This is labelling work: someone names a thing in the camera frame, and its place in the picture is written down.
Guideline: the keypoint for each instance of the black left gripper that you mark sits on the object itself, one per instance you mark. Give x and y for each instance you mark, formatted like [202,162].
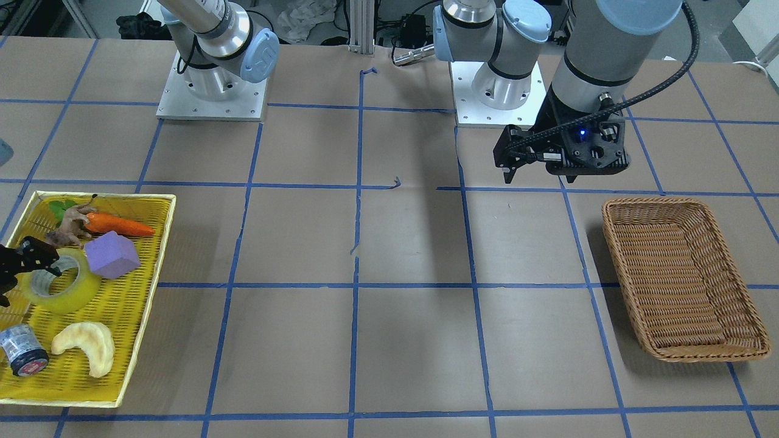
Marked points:
[552,123]

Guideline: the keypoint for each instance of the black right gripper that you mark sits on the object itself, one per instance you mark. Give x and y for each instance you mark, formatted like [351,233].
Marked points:
[13,263]

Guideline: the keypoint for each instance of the yellow clear tape roll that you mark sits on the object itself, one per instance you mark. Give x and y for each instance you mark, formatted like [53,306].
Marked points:
[76,288]

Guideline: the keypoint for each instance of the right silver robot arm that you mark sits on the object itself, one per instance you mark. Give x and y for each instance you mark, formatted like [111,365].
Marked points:
[223,34]

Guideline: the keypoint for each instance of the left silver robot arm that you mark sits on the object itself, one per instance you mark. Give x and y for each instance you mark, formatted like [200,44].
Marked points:
[609,42]

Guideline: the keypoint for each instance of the brown toy root figure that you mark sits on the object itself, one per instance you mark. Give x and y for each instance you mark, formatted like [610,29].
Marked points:
[70,231]

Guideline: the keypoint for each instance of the green toy leaf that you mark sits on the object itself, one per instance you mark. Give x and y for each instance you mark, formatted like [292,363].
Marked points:
[59,207]

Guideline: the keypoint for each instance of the orange toy carrot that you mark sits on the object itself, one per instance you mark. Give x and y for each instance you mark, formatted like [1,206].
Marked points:
[102,223]

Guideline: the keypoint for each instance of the purple foam block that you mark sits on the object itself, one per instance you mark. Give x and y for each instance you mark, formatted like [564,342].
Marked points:
[111,256]

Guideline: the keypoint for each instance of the small grey labelled can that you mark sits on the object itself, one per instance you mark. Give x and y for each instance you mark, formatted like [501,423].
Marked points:
[25,353]

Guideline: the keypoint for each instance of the yellow plastic tray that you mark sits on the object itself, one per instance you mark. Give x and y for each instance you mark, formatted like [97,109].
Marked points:
[123,304]

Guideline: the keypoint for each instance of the beige toy croissant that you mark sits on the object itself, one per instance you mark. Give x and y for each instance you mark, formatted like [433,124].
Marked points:
[94,339]

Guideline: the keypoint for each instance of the brown wicker basket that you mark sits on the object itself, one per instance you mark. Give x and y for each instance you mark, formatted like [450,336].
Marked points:
[686,299]

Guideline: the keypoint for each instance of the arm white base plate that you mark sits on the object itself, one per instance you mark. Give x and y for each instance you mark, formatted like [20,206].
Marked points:
[211,95]
[485,100]

